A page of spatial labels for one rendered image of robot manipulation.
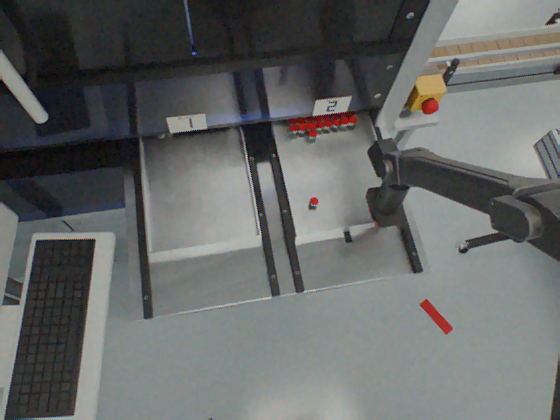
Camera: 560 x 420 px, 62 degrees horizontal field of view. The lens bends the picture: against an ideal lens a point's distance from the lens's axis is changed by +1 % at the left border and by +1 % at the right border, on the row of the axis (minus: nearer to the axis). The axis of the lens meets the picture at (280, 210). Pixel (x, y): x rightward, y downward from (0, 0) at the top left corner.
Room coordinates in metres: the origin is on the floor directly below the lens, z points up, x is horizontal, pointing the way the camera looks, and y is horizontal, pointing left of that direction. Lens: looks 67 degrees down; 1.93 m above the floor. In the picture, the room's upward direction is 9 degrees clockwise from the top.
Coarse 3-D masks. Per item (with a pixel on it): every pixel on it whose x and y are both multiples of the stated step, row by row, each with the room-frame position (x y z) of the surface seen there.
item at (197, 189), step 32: (224, 128) 0.64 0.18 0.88; (160, 160) 0.52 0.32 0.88; (192, 160) 0.53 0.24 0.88; (224, 160) 0.55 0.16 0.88; (160, 192) 0.43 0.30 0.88; (192, 192) 0.45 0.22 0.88; (224, 192) 0.46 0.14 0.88; (160, 224) 0.35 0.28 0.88; (192, 224) 0.36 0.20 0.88; (224, 224) 0.38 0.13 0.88; (256, 224) 0.39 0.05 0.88
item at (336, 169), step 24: (360, 120) 0.73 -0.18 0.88; (288, 144) 0.62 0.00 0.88; (336, 144) 0.65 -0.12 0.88; (360, 144) 0.66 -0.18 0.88; (288, 168) 0.55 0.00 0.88; (312, 168) 0.57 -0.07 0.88; (336, 168) 0.58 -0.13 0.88; (360, 168) 0.59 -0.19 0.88; (288, 192) 0.47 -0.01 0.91; (312, 192) 0.50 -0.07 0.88; (336, 192) 0.51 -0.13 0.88; (360, 192) 0.52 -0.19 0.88; (312, 216) 0.43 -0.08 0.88; (336, 216) 0.44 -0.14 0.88; (360, 216) 0.45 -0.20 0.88
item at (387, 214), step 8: (368, 192) 0.47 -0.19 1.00; (376, 192) 0.47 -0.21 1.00; (376, 200) 0.44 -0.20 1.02; (384, 200) 0.42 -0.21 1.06; (376, 208) 0.42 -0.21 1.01; (384, 208) 0.42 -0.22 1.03; (392, 208) 0.42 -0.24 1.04; (400, 208) 0.43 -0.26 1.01; (376, 216) 0.41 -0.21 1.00; (384, 216) 0.41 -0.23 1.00; (392, 216) 0.41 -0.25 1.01; (400, 216) 0.41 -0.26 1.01; (384, 224) 0.39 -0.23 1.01; (392, 224) 0.39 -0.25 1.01; (400, 224) 0.40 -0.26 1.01
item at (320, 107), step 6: (318, 102) 0.65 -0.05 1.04; (324, 102) 0.66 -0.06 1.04; (342, 102) 0.67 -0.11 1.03; (348, 102) 0.68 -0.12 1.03; (318, 108) 0.65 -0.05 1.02; (324, 108) 0.66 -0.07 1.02; (330, 108) 0.66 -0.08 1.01; (336, 108) 0.67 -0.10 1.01; (342, 108) 0.67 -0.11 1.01; (318, 114) 0.65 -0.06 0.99
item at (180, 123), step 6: (204, 114) 0.57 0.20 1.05; (168, 120) 0.54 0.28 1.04; (174, 120) 0.55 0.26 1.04; (180, 120) 0.55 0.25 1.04; (186, 120) 0.55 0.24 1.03; (192, 120) 0.56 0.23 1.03; (198, 120) 0.56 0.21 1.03; (204, 120) 0.57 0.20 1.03; (168, 126) 0.54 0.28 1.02; (174, 126) 0.54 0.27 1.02; (180, 126) 0.55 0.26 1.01; (186, 126) 0.55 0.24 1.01; (198, 126) 0.56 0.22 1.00; (204, 126) 0.57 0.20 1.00; (174, 132) 0.54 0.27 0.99
